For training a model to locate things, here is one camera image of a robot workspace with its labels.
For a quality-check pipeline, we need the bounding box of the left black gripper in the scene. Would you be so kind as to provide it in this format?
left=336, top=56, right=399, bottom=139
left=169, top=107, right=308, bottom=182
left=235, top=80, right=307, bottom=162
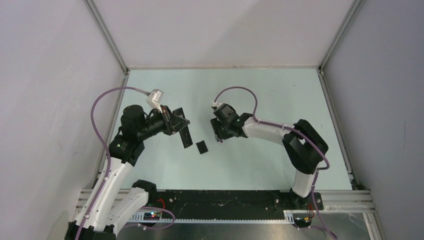
left=137, top=105, right=190, bottom=140

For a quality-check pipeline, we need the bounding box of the black remote control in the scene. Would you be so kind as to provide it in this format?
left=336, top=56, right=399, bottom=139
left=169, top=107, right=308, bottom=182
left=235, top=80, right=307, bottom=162
left=179, top=126, right=193, bottom=149

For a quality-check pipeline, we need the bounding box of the black battery cover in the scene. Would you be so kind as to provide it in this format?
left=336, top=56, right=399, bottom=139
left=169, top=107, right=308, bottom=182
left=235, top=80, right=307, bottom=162
left=196, top=140, right=209, bottom=155

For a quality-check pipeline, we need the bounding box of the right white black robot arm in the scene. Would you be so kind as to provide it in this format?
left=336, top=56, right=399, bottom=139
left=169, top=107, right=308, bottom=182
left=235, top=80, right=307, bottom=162
left=210, top=102, right=330, bottom=209

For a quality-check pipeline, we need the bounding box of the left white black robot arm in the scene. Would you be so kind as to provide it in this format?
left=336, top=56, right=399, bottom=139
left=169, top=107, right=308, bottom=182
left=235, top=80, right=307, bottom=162
left=64, top=105, right=193, bottom=240

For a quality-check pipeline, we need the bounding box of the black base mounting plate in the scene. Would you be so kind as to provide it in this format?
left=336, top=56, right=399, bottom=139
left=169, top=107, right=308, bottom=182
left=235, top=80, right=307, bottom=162
left=148, top=189, right=324, bottom=221

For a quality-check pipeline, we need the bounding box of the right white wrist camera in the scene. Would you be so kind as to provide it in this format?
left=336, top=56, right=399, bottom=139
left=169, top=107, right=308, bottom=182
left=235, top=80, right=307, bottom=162
left=211, top=102, right=224, bottom=110

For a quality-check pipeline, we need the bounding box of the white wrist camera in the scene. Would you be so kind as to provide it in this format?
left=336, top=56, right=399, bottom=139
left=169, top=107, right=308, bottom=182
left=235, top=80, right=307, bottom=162
left=146, top=89, right=164, bottom=113
left=211, top=102, right=224, bottom=110

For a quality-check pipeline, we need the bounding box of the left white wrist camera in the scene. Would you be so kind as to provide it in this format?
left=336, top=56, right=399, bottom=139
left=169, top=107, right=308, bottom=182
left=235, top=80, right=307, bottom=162
left=146, top=89, right=164, bottom=113

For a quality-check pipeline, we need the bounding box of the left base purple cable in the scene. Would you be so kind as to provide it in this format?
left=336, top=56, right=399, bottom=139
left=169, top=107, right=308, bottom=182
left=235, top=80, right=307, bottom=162
left=125, top=205, right=177, bottom=231

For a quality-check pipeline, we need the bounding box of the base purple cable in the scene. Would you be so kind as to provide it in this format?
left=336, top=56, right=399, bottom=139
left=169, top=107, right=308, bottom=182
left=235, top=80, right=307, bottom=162
left=125, top=205, right=177, bottom=231
left=296, top=202, right=335, bottom=240

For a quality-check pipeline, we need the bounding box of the aluminium frame rail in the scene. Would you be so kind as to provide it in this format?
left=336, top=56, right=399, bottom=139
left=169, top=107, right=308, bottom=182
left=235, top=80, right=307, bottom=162
left=74, top=188, right=377, bottom=226

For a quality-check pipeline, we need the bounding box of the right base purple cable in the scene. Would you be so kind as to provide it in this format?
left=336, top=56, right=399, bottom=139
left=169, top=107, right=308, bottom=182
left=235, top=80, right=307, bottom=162
left=296, top=202, right=335, bottom=240

